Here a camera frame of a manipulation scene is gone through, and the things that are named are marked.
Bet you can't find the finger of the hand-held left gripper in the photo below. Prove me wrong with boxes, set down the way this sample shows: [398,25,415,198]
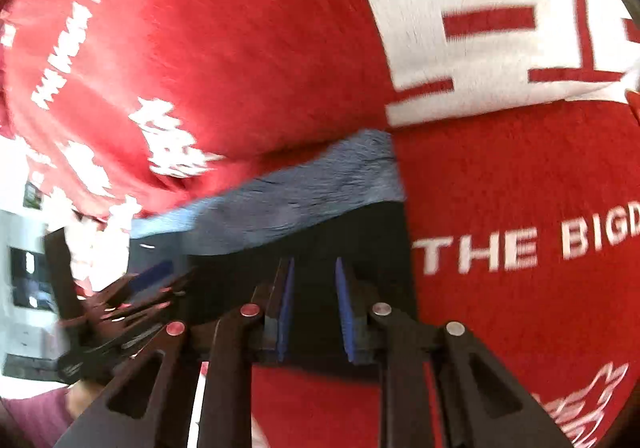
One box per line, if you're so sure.
[87,259,200,311]
[85,295,178,359]

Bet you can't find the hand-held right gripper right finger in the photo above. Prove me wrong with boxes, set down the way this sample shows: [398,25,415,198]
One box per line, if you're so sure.
[334,256,572,448]

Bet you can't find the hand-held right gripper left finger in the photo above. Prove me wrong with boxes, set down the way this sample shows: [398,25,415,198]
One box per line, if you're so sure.
[55,257,296,448]

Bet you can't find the black pants with blue trim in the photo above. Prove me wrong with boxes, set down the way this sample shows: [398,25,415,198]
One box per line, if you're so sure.
[127,128,420,365]

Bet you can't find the person's left forearm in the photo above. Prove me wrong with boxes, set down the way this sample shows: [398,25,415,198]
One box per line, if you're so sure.
[0,382,103,448]

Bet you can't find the dark framed screen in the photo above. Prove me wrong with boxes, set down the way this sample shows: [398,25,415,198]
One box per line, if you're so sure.
[10,247,57,314]

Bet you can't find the red printed blanket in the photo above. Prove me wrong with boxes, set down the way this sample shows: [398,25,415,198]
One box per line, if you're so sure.
[0,0,640,448]

